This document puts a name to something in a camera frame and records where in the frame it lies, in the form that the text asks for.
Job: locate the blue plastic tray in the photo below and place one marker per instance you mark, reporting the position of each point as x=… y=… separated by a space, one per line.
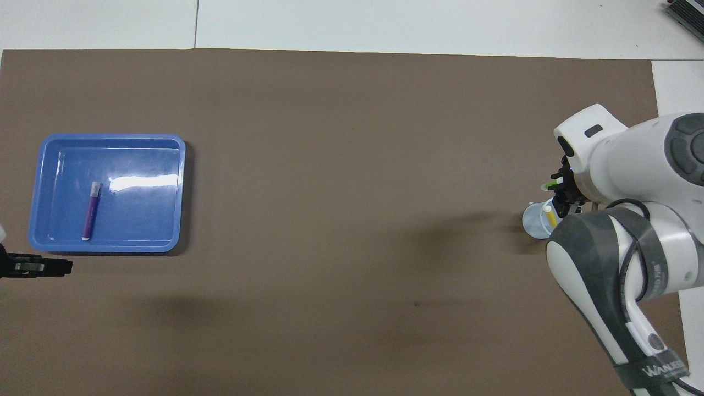
x=132 y=203

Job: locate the brown table mat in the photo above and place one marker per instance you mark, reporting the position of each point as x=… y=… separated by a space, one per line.
x=330 y=165

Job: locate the grey laptop corner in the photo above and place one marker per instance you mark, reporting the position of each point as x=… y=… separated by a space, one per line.
x=687 y=12

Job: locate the translucent plastic cup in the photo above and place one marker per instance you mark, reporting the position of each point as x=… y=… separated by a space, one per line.
x=533 y=223

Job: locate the purple marker pen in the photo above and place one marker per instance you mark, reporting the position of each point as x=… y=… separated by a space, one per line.
x=91 y=212

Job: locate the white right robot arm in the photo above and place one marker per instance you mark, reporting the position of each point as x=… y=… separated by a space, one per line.
x=632 y=165

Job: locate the yellow marker pen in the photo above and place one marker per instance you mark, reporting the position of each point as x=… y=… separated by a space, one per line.
x=550 y=215

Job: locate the green marker pen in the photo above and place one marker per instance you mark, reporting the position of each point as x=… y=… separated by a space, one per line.
x=550 y=183

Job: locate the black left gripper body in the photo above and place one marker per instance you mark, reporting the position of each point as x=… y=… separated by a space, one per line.
x=10 y=265

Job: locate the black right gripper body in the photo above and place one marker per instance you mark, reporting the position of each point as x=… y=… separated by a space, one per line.
x=571 y=190

